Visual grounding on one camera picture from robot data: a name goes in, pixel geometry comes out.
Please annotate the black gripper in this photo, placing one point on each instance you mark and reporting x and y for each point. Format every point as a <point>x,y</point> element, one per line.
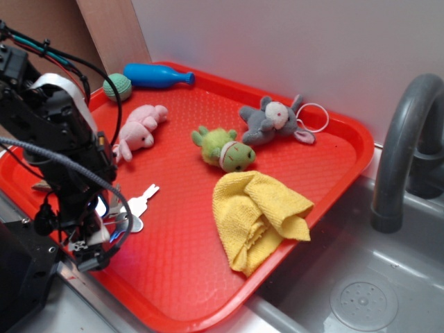
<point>70,207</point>

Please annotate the silver key bunch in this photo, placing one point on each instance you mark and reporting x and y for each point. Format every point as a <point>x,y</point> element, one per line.
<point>119,218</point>

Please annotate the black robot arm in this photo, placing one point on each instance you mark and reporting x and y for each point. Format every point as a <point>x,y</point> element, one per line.
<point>45,107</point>

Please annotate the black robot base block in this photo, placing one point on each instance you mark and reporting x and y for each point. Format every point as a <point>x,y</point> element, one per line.
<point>28,265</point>

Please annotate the brown wood piece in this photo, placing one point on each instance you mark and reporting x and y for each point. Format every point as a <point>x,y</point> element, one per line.
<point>42,186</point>

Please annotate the pink plush bunny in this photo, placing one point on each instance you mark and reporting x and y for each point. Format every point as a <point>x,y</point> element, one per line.
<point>136,133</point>

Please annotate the red plastic tray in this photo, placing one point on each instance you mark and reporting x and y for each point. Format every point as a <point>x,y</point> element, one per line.
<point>174,274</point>

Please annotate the green plush turtle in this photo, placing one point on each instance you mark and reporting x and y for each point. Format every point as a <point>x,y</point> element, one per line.
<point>221,149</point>

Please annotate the yellow microfiber cloth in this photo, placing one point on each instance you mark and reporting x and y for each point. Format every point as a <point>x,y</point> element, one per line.
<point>254,213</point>

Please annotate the blue plastic bowling pin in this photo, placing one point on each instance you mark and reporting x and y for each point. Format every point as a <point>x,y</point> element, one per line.
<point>156,76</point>

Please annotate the grey plush donkey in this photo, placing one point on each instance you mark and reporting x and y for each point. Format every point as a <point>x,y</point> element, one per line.
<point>274,118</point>

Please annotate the wooden board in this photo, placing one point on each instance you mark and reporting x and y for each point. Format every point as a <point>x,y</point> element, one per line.
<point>116,33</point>

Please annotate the grey toy sink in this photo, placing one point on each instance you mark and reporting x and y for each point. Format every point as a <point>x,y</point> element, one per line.
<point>351,278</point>

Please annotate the grey toy faucet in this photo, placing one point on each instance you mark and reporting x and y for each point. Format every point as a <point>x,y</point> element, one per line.
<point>412,154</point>

